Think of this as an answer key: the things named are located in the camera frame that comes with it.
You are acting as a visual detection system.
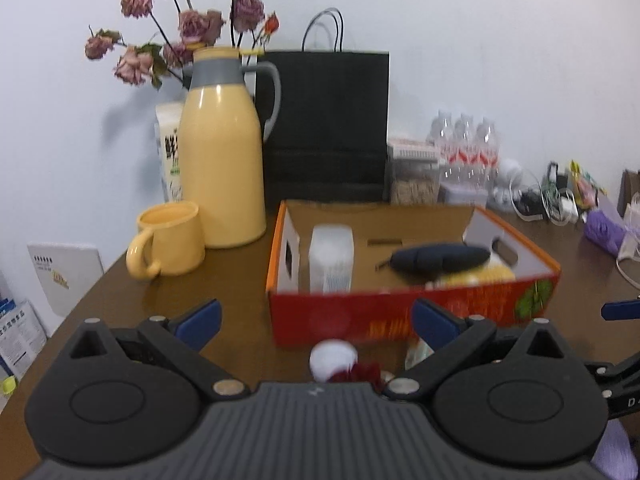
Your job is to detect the lavender cloth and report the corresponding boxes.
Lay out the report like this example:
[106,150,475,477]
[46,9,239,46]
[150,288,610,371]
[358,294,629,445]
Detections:
[592,417,640,480]

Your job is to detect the brown bag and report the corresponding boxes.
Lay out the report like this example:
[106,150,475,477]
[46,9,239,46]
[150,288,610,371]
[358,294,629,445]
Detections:
[620,169,640,218]

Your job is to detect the yellow mug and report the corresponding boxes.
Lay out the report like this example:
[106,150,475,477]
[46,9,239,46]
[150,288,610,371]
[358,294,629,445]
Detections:
[125,201,206,281]

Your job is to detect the yellow soft item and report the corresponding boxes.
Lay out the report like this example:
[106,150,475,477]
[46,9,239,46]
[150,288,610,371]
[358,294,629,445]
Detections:
[434,264,516,289]

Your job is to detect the black paper bag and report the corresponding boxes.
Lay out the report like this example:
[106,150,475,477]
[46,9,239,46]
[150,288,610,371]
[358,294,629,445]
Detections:
[252,7,391,206]

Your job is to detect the dried rose bouquet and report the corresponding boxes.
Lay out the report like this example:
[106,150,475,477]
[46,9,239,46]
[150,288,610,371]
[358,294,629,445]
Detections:
[84,0,281,91]

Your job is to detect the tangle of charger cables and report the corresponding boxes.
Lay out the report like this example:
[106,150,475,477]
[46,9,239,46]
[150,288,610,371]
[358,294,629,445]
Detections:
[500,160,583,226]

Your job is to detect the red cardboard box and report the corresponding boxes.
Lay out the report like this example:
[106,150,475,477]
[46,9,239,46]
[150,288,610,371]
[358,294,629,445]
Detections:
[265,199,562,347]

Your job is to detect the white charging cable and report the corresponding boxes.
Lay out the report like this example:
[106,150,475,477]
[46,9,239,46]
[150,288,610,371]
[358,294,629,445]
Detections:
[617,192,640,291]

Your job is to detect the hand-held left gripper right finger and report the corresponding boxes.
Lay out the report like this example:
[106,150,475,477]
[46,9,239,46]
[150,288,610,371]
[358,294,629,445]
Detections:
[382,299,568,402]

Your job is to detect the blue and white packets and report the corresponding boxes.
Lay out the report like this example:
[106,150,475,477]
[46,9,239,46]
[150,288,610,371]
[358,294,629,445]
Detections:
[0,297,48,381]

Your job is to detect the white round device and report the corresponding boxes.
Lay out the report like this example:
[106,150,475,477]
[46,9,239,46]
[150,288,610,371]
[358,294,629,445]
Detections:
[492,157,526,201]

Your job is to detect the clear snack jar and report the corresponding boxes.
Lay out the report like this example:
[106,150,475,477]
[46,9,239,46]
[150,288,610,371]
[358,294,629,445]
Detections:
[387,137,442,206]

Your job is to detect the pale tin box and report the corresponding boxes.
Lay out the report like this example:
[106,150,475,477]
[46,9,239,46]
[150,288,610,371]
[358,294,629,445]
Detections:
[440,180,493,208]

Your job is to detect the purple pouch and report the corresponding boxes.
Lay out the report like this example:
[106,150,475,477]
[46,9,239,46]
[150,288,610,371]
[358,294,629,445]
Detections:
[584,207,631,257]

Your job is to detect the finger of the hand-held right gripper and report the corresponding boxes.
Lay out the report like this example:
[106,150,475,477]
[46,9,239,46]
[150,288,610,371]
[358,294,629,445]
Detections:
[582,357,640,418]
[601,299,640,321]

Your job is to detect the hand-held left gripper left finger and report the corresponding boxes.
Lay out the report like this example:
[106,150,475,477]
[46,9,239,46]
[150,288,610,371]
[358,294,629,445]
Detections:
[67,299,251,402]

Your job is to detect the dark red fuzzy item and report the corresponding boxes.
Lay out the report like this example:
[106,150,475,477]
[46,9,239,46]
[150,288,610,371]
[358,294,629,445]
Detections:
[330,362,387,392]

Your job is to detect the white milk carton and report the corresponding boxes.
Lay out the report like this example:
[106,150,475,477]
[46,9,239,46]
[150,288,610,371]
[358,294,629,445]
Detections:
[155,101,187,204]

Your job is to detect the yellow thermos jug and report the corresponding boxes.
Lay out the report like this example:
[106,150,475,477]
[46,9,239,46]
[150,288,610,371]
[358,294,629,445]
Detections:
[178,46,282,249]

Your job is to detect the clear plastic swab box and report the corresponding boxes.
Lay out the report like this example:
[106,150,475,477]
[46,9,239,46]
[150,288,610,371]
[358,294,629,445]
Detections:
[308,224,355,294]

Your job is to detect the white flat panel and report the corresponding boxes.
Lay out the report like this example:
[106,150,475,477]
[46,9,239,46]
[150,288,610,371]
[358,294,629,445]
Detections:
[27,242,105,318]

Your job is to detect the colourful snack packet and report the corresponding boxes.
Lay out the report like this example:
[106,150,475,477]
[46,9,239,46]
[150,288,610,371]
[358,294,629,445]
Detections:
[570,160,608,208]

